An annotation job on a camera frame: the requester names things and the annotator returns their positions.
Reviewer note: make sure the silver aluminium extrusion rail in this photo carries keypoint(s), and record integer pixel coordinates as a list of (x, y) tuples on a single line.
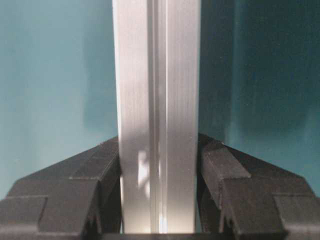
[(157, 69)]

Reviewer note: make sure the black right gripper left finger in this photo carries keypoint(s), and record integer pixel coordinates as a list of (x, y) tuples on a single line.
[(75, 199)]

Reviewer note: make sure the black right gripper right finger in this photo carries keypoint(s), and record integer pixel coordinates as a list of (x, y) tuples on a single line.
[(242, 197)]

